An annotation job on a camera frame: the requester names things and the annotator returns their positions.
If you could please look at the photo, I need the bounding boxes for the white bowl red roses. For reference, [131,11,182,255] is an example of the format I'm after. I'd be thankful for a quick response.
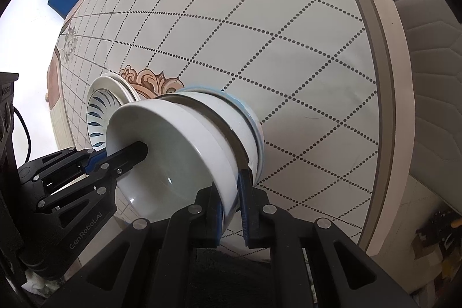
[106,99,238,227]

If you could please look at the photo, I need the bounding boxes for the polka dot bowl blue rim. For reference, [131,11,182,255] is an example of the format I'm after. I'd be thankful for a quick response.
[175,87,265,186]

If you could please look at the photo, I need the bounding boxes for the white bowl black rim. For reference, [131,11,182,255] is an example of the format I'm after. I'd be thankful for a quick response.
[158,87,264,193]

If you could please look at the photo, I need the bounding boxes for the white plate grey scroll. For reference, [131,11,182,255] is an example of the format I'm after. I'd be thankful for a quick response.
[87,72,141,105]

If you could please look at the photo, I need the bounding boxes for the patterned tablecloth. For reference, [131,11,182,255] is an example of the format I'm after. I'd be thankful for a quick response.
[44,0,418,262]

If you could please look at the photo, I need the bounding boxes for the grey quilted chair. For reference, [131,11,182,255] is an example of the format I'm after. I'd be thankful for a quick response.
[396,0,461,202]

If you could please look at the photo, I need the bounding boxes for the black cable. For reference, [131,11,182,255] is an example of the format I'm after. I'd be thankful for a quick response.
[12,105,33,164]

